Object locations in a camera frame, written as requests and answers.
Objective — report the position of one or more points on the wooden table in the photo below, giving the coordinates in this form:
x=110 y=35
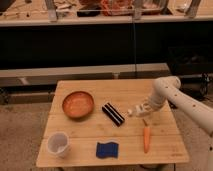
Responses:
x=166 y=144

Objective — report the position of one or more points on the orange carrot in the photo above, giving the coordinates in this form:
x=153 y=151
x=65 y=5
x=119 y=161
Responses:
x=146 y=136

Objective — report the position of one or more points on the orange ceramic bowl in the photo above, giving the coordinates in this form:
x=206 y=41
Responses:
x=78 y=104

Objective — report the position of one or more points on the black striped block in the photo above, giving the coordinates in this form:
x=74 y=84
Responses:
x=113 y=114

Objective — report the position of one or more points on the blue sponge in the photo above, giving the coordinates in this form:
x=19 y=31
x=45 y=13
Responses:
x=105 y=150

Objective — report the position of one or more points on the grey metal floor beam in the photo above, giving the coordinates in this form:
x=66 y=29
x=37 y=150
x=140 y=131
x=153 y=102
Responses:
x=50 y=76

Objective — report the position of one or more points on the white plastic cup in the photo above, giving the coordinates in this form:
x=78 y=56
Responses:
x=58 y=144

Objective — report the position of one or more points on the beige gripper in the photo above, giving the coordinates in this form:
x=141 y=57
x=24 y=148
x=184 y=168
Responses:
x=143 y=110

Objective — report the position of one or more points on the long wooden workbench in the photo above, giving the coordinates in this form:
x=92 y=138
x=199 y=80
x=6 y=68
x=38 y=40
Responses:
x=86 y=12

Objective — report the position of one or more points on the clear plastic bottle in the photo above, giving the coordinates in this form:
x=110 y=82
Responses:
x=133 y=111

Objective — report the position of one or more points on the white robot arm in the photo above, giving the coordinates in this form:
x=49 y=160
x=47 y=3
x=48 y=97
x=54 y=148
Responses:
x=168 y=88

